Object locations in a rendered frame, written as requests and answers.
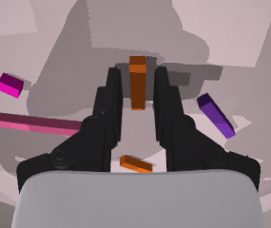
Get small magenta block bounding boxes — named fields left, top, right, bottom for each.
left=0, top=73, right=24, bottom=99

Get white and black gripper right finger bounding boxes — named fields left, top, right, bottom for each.
left=153, top=66, right=261, bottom=192

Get orange rectangular bar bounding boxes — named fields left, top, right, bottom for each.
left=129, top=56, right=146, bottom=110
left=120, top=155, right=152, bottom=172

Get purple rod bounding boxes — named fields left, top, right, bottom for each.
left=197, top=93, right=236, bottom=139

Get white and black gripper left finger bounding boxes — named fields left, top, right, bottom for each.
left=16, top=67, right=123, bottom=194

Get pink rod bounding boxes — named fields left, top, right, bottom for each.
left=0, top=113, right=82, bottom=136

